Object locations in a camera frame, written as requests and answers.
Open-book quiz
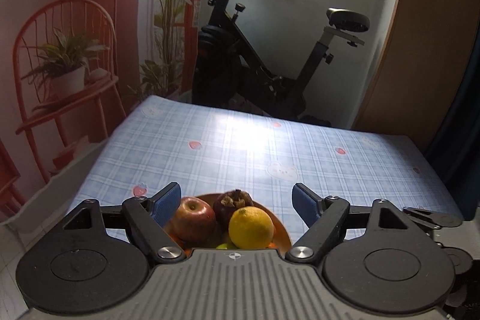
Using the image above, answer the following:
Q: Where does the red apple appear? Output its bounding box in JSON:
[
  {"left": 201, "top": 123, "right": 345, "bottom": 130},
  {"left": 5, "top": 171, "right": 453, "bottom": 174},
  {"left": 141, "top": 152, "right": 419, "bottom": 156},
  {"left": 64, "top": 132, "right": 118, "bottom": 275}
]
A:
[{"left": 170, "top": 196, "right": 216, "bottom": 246}]

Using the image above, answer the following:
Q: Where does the yellow orange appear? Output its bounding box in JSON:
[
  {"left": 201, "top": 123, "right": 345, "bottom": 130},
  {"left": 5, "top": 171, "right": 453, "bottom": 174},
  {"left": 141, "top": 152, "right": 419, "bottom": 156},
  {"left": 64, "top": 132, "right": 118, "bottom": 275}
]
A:
[{"left": 229, "top": 206, "right": 275, "bottom": 250}]

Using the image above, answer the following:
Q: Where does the dark purple mangosteen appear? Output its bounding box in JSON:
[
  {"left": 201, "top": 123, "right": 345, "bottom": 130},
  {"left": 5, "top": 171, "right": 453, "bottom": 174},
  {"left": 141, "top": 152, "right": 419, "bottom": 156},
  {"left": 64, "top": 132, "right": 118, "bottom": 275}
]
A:
[{"left": 212, "top": 189, "right": 254, "bottom": 228}]

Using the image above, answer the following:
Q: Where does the cream ceramic plate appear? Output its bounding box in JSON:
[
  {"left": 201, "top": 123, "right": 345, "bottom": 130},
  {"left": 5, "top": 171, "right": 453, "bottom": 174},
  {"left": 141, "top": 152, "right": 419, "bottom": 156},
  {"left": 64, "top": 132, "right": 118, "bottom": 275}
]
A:
[{"left": 164, "top": 193, "right": 292, "bottom": 255}]

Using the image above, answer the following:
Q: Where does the blue plaid tablecloth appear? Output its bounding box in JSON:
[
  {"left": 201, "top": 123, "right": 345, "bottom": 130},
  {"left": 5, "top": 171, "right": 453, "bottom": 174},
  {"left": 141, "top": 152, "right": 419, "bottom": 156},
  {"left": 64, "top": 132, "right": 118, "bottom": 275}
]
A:
[{"left": 74, "top": 97, "right": 460, "bottom": 240}]

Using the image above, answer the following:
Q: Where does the black exercise bike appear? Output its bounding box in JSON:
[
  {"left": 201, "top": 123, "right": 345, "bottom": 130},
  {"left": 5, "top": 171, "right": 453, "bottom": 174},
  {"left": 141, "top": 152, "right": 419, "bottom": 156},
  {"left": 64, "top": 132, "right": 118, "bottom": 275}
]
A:
[{"left": 190, "top": 0, "right": 372, "bottom": 124}]

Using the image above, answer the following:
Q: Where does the printed room backdrop curtain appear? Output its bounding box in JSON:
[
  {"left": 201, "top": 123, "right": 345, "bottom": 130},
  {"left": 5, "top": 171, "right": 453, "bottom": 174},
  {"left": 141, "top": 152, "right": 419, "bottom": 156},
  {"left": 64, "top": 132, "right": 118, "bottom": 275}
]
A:
[{"left": 0, "top": 0, "right": 211, "bottom": 223}]

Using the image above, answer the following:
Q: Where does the wooden door panel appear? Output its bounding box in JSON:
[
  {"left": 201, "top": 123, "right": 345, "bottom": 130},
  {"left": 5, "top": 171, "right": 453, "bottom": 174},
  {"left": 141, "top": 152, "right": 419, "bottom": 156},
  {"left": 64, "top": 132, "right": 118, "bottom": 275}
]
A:
[{"left": 353, "top": 0, "right": 479, "bottom": 147}]

